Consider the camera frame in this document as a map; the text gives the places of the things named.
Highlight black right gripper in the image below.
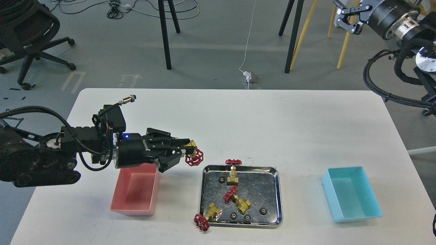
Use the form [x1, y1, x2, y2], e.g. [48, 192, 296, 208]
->
[333, 0, 421, 40]

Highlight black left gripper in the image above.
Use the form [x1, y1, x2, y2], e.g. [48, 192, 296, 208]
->
[115, 128, 192, 173]

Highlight brass valve red handle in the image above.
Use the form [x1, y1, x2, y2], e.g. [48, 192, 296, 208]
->
[185, 140, 204, 166]

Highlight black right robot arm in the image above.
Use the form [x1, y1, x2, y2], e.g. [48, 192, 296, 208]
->
[334, 0, 436, 116]

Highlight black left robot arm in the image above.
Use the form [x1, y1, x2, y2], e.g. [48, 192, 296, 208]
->
[0, 95, 204, 187]

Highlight pink plastic box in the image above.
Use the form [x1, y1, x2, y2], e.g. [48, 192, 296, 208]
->
[110, 163, 161, 216]

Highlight brass valve at tray top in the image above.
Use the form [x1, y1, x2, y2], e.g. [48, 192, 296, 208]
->
[225, 159, 242, 186]

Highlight brass valve tray bottom left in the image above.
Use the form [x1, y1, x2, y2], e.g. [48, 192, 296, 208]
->
[193, 203, 222, 231]

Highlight brass valve tray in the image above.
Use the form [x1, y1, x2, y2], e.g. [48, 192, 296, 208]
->
[193, 203, 222, 231]
[224, 185, 252, 215]

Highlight small black gear bottom middle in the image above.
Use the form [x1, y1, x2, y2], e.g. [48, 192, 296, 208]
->
[230, 212, 238, 221]

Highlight brass valve tray centre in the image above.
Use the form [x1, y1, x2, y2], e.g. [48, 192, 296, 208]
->
[224, 185, 252, 215]

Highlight small black gear right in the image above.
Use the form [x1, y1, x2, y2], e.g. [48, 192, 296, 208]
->
[259, 207, 268, 215]

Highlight blue plastic box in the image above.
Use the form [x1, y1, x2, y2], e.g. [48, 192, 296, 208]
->
[322, 166, 383, 223]

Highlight yellow wooden legs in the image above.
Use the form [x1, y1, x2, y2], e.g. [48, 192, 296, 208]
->
[285, 0, 351, 72]

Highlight black stool legs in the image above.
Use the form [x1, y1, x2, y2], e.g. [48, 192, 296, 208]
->
[278, 0, 304, 74]

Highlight shiny metal tray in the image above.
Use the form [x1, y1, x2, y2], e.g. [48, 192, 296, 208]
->
[199, 165, 282, 229]

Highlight black tripod legs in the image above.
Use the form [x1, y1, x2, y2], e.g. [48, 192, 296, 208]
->
[157, 0, 181, 70]

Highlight black office chair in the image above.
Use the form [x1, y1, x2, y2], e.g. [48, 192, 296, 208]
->
[0, 0, 76, 90]

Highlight white power adapter with cable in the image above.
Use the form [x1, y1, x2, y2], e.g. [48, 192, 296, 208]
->
[238, 0, 257, 89]

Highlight black floor cables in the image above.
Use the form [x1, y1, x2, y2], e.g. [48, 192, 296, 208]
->
[44, 0, 201, 20]

